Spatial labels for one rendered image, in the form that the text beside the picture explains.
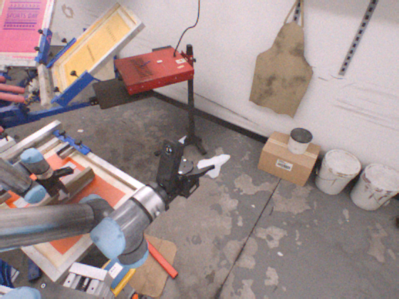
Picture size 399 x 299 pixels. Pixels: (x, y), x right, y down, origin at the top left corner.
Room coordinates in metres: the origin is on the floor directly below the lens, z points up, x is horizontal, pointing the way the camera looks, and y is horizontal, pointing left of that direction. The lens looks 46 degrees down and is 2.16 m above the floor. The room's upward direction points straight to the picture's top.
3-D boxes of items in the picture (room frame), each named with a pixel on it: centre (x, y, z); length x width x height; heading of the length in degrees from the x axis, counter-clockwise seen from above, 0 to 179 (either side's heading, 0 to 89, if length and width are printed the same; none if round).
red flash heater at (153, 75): (2.00, 0.38, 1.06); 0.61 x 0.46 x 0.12; 116
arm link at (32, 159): (0.73, 0.74, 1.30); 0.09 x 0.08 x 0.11; 145
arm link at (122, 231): (0.24, 0.16, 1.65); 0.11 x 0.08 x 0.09; 141
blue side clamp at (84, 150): (1.15, 0.82, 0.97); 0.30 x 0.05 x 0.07; 56
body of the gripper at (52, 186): (0.74, 0.74, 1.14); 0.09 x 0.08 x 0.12; 146
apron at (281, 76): (2.11, -0.76, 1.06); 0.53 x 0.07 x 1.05; 56
